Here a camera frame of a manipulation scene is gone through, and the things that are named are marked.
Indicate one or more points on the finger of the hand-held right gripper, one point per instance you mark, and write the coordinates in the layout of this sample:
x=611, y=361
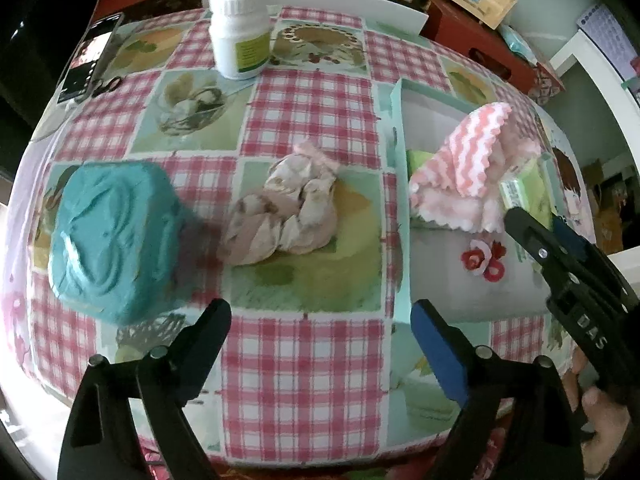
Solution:
x=570, y=240
x=530, y=240

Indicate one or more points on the green tissue packet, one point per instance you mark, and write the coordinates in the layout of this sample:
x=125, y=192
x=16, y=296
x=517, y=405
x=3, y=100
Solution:
x=527, y=195

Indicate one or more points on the white plastic bottle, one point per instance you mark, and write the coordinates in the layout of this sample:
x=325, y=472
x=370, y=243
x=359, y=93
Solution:
x=237, y=35

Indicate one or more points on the lilac wall calendar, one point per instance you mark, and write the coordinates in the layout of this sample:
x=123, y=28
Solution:
x=607, y=40

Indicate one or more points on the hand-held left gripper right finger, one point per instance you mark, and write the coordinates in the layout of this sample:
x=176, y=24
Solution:
x=440, y=350

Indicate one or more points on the pink checked printed tablecloth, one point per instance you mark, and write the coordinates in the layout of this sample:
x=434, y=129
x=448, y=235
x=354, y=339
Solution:
x=300, y=360

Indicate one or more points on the red flower hair clip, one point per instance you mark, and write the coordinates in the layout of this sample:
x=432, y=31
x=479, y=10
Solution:
x=480, y=260

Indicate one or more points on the white shelf unit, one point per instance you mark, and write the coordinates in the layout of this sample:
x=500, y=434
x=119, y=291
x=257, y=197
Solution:
x=600, y=85

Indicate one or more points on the pink white fuzzy cloth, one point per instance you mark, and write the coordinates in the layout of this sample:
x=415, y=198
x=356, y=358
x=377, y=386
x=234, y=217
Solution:
x=465, y=170

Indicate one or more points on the teal plastic packet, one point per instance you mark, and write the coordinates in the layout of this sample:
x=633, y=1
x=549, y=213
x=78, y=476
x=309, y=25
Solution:
x=517, y=42

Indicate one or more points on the red cardboard box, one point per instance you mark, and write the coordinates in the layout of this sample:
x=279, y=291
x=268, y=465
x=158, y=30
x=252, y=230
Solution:
x=465, y=35

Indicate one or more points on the black smartphone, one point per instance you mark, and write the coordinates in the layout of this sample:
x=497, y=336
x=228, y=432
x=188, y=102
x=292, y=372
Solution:
x=87, y=65

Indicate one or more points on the lilac floral cloth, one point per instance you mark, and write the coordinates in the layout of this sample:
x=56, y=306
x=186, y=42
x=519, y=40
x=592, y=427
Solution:
x=20, y=200

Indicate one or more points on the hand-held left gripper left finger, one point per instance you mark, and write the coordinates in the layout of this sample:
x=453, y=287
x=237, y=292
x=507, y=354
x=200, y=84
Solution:
x=210, y=330

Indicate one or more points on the crumpled beige patterned cloth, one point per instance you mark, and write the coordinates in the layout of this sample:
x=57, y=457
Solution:
x=280, y=210

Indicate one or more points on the teal plastic lidded box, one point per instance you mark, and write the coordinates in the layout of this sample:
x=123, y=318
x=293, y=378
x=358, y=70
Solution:
x=115, y=240

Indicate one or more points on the black cabinet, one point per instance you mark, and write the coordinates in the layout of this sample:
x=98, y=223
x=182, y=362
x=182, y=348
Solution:
x=30, y=60

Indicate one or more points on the white tray with teal rim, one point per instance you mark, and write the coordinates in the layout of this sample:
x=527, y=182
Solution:
x=440, y=280

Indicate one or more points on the person's right hand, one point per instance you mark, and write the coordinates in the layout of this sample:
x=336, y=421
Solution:
x=607, y=420

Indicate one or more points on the light green cloth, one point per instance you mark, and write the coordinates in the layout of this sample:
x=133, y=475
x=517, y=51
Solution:
x=420, y=160

